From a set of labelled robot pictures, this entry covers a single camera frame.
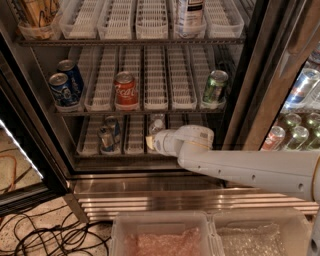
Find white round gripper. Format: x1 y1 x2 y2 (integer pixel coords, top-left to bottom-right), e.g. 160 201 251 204
146 129 178 156

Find clear plastic water bottle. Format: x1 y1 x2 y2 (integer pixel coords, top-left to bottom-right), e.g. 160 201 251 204
147 118 166 155

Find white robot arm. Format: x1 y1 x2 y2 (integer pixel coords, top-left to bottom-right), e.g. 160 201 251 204
146 125 320 204

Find rear clear water bottle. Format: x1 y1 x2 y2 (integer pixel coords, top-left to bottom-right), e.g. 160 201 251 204
150 113 165 122

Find open fridge cabinet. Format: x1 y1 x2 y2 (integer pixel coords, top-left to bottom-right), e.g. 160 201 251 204
0 0 319 221

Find white labelled bottle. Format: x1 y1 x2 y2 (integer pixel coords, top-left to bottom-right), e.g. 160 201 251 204
176 0 204 38

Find fridge glass door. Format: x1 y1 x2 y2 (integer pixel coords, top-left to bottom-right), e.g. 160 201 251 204
224 0 320 151

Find rear blue silver can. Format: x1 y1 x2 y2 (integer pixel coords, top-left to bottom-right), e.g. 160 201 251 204
104 116 121 143

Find blue silver can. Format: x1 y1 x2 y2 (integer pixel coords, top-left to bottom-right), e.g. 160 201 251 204
98 126 115 153
104 116 121 143

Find front blue silver can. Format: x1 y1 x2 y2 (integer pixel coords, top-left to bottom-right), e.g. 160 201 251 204
98 126 115 153

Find red Coca-Cola can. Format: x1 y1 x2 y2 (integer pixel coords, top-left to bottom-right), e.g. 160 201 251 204
114 71 138 110

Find green soda can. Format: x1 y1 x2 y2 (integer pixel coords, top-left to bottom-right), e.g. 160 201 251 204
202 70 229 106

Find left clear plastic bin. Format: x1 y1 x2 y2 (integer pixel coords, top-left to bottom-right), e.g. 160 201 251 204
109 211 225 256

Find clear plastic bin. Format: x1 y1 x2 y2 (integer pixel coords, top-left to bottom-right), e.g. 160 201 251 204
109 211 225 256
212 208 311 256

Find front blue Pepsi can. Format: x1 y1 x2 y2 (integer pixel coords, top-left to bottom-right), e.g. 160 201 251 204
48 73 79 107

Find blue pepsi can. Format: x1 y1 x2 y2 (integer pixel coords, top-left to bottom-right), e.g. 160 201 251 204
48 73 79 107
57 59 84 97

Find rear blue Pepsi can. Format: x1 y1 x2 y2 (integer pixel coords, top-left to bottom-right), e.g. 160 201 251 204
57 59 84 97

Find green can behind glass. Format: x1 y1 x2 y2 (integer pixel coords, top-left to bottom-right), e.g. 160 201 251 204
282 126 309 150
305 113 320 150

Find Red Bull can behind glass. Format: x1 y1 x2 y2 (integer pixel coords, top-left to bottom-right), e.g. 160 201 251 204
283 68 320 110

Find right clear plastic bin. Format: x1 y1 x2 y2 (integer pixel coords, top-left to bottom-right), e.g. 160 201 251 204
212 208 311 256

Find yellow drink carton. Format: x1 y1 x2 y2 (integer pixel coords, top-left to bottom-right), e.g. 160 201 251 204
19 0 60 28

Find black floor cables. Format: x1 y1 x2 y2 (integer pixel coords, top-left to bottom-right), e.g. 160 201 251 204
0 203 112 256

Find orange floor cable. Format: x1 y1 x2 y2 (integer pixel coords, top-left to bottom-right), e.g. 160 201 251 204
0 153 18 194

